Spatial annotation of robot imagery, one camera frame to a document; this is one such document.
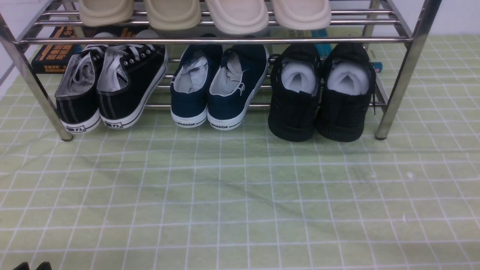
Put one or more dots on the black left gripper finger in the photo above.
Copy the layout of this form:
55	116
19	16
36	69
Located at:
22	266

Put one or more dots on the black knit sneaker right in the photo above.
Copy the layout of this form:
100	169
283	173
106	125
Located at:
349	85

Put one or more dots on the navy canvas sneaker left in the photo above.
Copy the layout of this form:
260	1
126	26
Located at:
191	81

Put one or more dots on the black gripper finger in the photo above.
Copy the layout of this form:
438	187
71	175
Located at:
44	266

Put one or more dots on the silver metal shoe rack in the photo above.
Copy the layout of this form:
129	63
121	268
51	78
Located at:
58	23

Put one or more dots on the black knit sneaker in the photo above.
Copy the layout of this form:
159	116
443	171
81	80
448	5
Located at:
349	85
295	83

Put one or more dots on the black canvas sneaker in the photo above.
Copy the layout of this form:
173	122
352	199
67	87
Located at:
130	74
75	98

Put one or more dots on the cream slipper far right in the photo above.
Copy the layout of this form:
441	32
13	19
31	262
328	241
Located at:
302	14

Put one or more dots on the black knit sneaker left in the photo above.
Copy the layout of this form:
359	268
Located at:
295	83

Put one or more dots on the navy canvas sneaker right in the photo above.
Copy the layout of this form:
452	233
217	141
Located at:
243	69

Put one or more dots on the black orange book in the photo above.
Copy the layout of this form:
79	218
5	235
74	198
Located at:
53	59

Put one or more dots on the beige slipper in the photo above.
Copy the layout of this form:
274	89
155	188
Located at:
173	14
105	12

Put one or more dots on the green checkered table cloth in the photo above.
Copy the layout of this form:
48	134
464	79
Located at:
157	196

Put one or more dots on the cream slipper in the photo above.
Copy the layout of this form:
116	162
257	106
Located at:
302	14
238	17

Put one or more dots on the navy canvas sneaker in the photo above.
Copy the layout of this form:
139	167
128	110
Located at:
191	81
243	69

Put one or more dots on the beige slipper far left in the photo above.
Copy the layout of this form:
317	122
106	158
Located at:
105	12

